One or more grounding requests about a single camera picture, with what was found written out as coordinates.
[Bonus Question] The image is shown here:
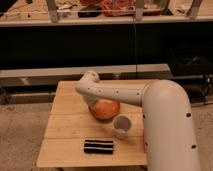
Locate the orange ceramic bowl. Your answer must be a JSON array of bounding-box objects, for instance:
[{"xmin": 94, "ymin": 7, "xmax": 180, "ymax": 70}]
[{"xmin": 89, "ymin": 99, "xmax": 120, "ymax": 120}]

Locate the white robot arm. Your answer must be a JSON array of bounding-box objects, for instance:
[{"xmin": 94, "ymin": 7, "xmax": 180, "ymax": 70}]
[{"xmin": 75, "ymin": 71, "xmax": 201, "ymax": 171}]

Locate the wooden table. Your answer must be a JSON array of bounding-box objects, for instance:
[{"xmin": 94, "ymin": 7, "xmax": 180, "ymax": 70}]
[{"xmin": 37, "ymin": 81, "xmax": 147, "ymax": 168}]

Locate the white plastic cup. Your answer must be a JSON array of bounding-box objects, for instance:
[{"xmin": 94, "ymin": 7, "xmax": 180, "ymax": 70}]
[{"xmin": 112, "ymin": 115, "xmax": 132, "ymax": 139}]

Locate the long wooden bench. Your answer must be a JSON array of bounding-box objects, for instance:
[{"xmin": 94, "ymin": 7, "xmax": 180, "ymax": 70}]
[{"xmin": 0, "ymin": 64, "xmax": 172, "ymax": 87}]

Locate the black object on shelf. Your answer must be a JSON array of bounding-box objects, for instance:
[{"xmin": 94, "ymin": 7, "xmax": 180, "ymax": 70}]
[{"xmin": 78, "ymin": 5, "xmax": 102, "ymax": 18}]

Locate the red object on shelf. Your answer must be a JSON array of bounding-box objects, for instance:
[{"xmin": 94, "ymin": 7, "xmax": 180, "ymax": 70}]
[{"xmin": 101, "ymin": 0, "xmax": 135, "ymax": 17}]

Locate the black cable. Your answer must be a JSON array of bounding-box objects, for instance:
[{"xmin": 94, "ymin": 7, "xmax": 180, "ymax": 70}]
[{"xmin": 132, "ymin": 13, "xmax": 139, "ymax": 80}]

